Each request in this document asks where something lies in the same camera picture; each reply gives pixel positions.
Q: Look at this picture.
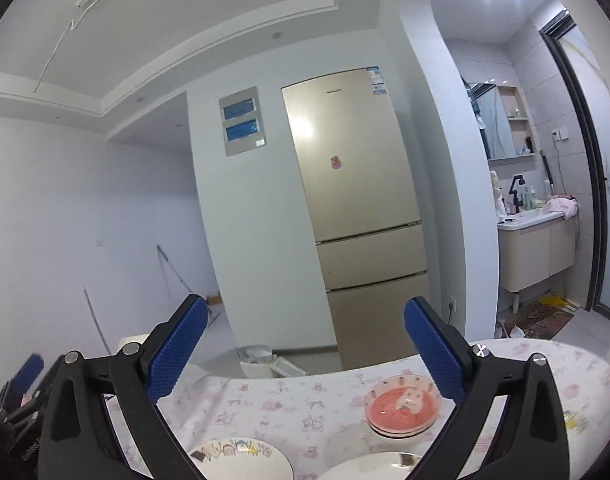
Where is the black faucet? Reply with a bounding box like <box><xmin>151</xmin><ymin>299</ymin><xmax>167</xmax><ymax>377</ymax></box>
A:
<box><xmin>509</xmin><ymin>175</ymin><xmax>528</xmax><ymax>213</ymax></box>

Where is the patterned floor mat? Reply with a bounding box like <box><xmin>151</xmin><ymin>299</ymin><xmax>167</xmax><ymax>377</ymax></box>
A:
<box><xmin>515</xmin><ymin>305</ymin><xmax>576</xmax><ymax>341</ymax></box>

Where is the white cartoon print plate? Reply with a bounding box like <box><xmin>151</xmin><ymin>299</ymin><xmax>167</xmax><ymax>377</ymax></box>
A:
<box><xmin>187</xmin><ymin>437</ymin><xmax>294</xmax><ymax>480</ymax></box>

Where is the beige vanity cabinet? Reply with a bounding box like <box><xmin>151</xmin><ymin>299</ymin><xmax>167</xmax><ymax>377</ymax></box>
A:
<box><xmin>497</xmin><ymin>210</ymin><xmax>578</xmax><ymax>293</ymax></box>

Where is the mirror cabinet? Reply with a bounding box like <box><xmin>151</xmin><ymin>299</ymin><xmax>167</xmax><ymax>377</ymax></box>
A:
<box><xmin>465</xmin><ymin>81</ymin><xmax>538</xmax><ymax>161</ymax></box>

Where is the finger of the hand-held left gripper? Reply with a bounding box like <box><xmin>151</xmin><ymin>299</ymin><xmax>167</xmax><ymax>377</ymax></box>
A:
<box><xmin>0</xmin><ymin>381</ymin><xmax>42</xmax><ymax>423</ymax></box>
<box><xmin>7</xmin><ymin>353</ymin><xmax>44</xmax><ymax>396</ymax></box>

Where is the white trash bin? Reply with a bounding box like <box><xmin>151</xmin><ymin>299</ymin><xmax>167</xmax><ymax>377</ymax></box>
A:
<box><xmin>237</xmin><ymin>344</ymin><xmax>310</xmax><ymax>378</ymax></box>

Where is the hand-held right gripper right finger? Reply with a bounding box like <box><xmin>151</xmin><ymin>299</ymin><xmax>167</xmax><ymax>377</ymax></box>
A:
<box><xmin>403</xmin><ymin>296</ymin><xmax>572</xmax><ymax>480</ymax></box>

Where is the pink printed white tablecloth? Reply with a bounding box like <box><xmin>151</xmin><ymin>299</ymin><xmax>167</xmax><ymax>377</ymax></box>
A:
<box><xmin>105</xmin><ymin>337</ymin><xmax>610</xmax><ymax>480</ymax></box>

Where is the beige three-door refrigerator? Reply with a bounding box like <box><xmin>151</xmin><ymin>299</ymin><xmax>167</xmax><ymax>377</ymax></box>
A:
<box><xmin>281</xmin><ymin>67</ymin><xmax>430</xmax><ymax>373</ymax></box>

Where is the plain white black-rimmed plate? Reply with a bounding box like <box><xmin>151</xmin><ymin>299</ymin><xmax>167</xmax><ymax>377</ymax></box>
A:
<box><xmin>317</xmin><ymin>451</ymin><xmax>426</xmax><ymax>480</ymax></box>

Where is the thin metal rod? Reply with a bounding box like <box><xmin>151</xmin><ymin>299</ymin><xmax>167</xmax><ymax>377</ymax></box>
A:
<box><xmin>84</xmin><ymin>287</ymin><xmax>110</xmax><ymax>356</ymax></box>

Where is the grey wall electrical panel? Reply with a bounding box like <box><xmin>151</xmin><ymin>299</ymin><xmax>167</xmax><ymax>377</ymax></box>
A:
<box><xmin>219</xmin><ymin>86</ymin><xmax>266</xmax><ymax>158</ymax></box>

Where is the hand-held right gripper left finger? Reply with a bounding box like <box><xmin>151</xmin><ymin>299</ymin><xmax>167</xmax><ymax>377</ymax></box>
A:
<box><xmin>39</xmin><ymin>293</ymin><xmax>210</xmax><ymax>480</ymax></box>

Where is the black door frame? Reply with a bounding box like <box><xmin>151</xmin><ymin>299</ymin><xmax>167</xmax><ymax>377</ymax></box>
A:
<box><xmin>540</xmin><ymin>10</ymin><xmax>610</xmax><ymax>311</ymax></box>

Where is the yellow floor item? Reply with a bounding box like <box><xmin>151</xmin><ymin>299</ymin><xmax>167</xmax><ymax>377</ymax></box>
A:
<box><xmin>537</xmin><ymin>295</ymin><xmax>578</xmax><ymax>311</ymax></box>

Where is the red and white box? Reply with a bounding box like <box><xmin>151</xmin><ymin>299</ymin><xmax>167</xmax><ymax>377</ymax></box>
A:
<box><xmin>116</xmin><ymin>332</ymin><xmax>153</xmax><ymax>356</ymax></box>

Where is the pink carrot print bowl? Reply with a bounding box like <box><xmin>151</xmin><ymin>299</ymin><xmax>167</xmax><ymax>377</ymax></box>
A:
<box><xmin>367</xmin><ymin>410</ymin><xmax>438</xmax><ymax>438</ymax></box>
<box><xmin>364</xmin><ymin>375</ymin><xmax>442</xmax><ymax>431</ymax></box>

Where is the pink towel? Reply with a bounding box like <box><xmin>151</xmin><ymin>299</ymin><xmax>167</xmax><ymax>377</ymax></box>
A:
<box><xmin>545</xmin><ymin>196</ymin><xmax>582</xmax><ymax>220</ymax></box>

